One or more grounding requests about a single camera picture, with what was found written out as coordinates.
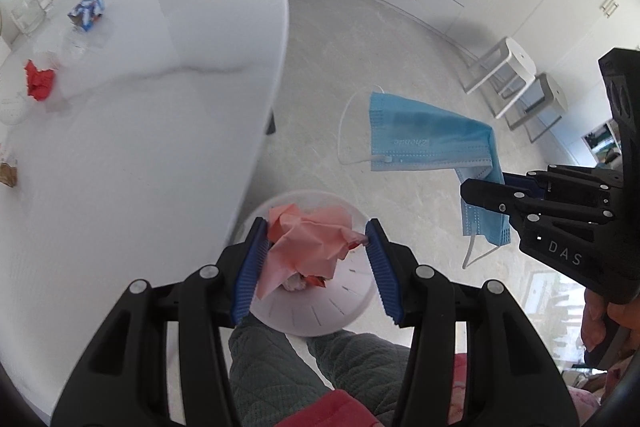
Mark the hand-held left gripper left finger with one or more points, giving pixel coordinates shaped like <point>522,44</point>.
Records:
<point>250,272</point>

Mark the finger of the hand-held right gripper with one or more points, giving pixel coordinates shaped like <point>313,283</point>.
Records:
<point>560,179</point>
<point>530,202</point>

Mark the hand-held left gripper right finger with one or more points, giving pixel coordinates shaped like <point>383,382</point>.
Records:
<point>382,272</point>

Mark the white trash bin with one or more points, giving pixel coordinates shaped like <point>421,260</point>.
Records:
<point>330,302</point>

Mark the pink paper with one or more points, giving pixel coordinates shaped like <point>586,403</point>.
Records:
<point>305,242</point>

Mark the blue face mask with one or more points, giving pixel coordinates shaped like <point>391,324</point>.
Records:
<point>430,147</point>

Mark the person's right hand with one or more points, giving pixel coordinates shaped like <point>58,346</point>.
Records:
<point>597,322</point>

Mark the person's green quilted pants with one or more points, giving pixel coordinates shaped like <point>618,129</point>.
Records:
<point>280,372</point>

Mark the white stool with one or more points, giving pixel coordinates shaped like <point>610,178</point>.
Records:
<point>500,72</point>

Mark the clear brown snack bag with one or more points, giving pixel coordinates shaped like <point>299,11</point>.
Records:
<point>7,172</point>

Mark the red crumpled paper ball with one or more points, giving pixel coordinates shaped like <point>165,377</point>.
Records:
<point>40,79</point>

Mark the blue white crumpled wrapper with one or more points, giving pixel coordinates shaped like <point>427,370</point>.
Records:
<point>87,13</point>

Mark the glass pitcher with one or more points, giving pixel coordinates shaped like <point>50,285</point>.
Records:
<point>30,7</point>

